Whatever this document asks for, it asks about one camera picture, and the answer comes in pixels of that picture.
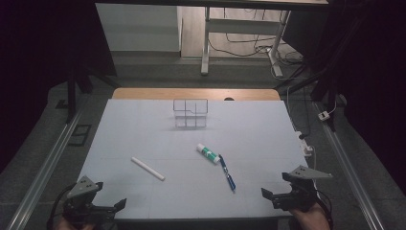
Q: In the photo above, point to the blue pen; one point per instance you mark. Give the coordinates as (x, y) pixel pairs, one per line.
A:
(227, 173)

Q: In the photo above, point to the clear acrylic organizer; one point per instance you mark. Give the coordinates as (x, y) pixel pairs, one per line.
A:
(190, 113)

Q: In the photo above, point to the metal floor rail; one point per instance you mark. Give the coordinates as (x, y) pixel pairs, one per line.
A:
(44, 172)
(348, 166)

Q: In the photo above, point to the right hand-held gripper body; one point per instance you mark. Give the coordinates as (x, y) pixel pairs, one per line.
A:
(298, 199)

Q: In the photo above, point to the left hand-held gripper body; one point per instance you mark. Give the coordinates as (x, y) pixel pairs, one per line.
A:
(79, 209)

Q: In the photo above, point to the wooden table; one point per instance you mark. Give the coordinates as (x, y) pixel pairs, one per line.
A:
(191, 94)

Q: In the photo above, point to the white desk frame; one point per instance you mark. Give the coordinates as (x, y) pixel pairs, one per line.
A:
(244, 26)

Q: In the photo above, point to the person's left hand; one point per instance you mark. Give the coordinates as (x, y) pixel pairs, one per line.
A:
(72, 226)

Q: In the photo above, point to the white adapter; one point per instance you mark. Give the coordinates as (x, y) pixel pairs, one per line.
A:
(324, 116)

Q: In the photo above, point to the white and green glue stick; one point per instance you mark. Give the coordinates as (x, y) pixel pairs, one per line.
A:
(208, 153)

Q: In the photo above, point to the black floor plate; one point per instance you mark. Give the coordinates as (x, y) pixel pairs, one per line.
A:
(79, 135)

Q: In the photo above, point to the white power strip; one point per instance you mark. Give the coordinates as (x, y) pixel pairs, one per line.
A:
(304, 143)

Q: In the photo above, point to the person's right hand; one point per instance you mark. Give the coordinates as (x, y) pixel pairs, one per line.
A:
(311, 220)

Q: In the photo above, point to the white paper-wrapped stick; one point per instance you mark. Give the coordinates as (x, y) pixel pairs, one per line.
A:
(147, 168)

